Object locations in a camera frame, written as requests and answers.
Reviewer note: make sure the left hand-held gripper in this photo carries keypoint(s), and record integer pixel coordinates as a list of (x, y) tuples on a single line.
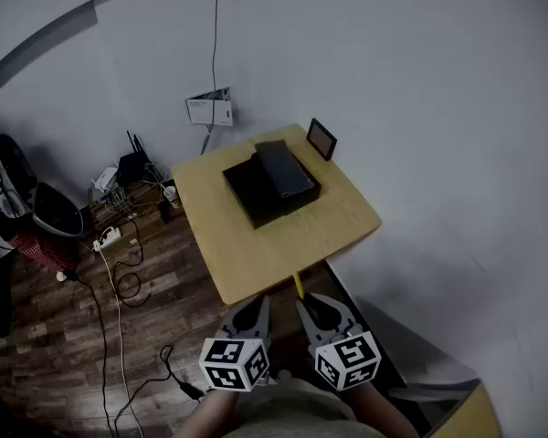
[(230, 363)]

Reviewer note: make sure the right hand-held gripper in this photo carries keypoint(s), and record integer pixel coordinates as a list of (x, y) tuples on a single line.
[(347, 361)]

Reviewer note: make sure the black box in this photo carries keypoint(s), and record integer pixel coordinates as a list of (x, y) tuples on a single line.
[(251, 190)]

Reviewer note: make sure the person's right forearm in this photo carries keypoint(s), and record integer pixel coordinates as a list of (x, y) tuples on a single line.
[(383, 413)]

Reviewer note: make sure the person's left forearm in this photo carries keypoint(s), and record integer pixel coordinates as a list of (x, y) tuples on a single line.
[(210, 415)]

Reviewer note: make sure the black box lid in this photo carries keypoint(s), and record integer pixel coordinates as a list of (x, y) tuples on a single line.
[(285, 169)]

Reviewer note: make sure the person's beige clothing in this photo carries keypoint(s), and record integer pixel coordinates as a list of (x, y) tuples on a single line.
[(292, 409)]

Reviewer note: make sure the white paper cup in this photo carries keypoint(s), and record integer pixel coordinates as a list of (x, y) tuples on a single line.
[(171, 196)]

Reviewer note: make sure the white power strip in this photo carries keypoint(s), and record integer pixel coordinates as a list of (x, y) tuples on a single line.
[(107, 238)]

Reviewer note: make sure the wooden crate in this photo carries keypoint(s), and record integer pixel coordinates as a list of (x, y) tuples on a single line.
[(119, 210)]

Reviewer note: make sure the yellow wooden cabinet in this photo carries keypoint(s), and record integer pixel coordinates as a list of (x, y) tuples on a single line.
[(475, 415)]

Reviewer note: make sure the small black framed display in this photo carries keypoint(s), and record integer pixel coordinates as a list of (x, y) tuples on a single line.
[(321, 138)]

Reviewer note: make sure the black router with antennas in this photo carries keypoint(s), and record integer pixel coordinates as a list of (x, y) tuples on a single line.
[(133, 168)]

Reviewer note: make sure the white network device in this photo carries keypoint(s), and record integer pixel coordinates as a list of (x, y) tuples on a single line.
[(106, 180)]

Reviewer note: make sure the red chequered cloth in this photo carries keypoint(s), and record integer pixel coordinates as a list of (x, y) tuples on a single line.
[(45, 251)]

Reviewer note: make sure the black and white chair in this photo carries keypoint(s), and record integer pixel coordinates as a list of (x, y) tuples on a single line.
[(50, 203)]

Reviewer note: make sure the white wall network panel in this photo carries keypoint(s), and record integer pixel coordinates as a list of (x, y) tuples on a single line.
[(207, 107)]

